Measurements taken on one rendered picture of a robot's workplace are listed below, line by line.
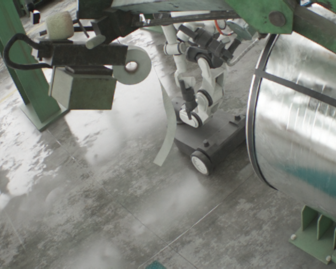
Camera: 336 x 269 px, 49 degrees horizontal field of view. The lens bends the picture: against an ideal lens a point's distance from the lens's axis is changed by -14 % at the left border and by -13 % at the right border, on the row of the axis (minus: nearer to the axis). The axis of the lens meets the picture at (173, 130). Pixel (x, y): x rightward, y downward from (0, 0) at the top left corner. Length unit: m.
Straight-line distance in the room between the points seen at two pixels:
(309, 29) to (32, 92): 3.92
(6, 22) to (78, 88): 3.08
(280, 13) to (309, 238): 1.85
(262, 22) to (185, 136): 2.39
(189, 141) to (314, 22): 2.39
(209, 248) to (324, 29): 1.99
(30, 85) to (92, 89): 3.23
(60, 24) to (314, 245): 1.96
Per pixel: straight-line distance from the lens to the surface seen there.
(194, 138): 3.25
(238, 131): 3.17
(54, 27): 1.38
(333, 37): 0.97
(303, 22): 0.97
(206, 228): 2.81
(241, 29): 1.89
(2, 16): 4.33
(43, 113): 4.73
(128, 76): 1.64
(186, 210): 2.96
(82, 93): 1.35
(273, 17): 0.97
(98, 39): 1.40
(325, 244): 2.55
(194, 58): 2.75
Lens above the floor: 2.16
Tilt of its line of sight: 36 degrees down
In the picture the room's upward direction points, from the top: 21 degrees counter-clockwise
